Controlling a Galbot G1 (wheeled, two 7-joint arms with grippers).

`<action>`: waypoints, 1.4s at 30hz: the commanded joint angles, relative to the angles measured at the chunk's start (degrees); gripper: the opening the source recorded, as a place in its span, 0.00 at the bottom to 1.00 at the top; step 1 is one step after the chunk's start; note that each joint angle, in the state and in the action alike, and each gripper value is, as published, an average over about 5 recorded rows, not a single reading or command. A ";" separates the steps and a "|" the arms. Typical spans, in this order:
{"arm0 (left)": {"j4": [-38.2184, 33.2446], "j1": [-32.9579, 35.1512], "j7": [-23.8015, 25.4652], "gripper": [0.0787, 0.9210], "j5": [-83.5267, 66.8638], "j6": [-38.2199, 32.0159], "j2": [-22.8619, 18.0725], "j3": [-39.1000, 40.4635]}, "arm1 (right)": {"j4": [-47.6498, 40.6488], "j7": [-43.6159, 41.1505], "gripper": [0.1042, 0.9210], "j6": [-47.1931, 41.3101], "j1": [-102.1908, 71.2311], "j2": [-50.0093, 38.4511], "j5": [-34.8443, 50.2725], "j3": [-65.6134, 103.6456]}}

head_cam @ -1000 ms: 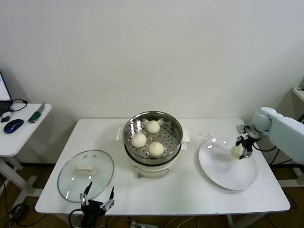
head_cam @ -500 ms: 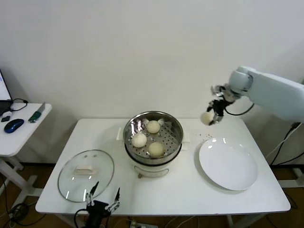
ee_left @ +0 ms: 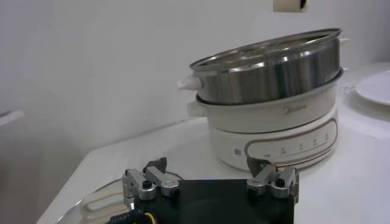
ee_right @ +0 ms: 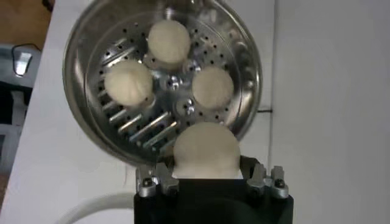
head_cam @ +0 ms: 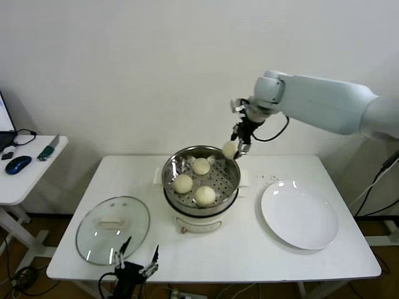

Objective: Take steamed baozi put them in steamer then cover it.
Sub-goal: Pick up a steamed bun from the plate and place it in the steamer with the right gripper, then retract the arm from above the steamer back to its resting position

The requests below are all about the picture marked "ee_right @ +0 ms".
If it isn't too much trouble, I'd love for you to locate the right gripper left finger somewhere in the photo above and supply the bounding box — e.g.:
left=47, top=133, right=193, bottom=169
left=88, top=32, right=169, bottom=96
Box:
left=135, top=163, right=180, bottom=198

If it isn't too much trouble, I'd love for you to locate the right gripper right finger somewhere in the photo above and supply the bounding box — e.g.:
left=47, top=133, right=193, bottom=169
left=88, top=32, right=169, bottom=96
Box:
left=240, top=156, right=289, bottom=200

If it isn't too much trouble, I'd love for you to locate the white steamed baozi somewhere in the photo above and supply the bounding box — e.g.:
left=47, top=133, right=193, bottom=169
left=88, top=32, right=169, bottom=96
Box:
left=147, top=19, right=192, bottom=66
left=191, top=65, right=235, bottom=110
left=104, top=59, right=154, bottom=107
left=172, top=121, right=241, bottom=180

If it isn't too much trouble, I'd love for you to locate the stainless steel steamer basket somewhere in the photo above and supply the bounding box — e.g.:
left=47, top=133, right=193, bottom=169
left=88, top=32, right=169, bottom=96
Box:
left=62, top=0, right=263, bottom=165

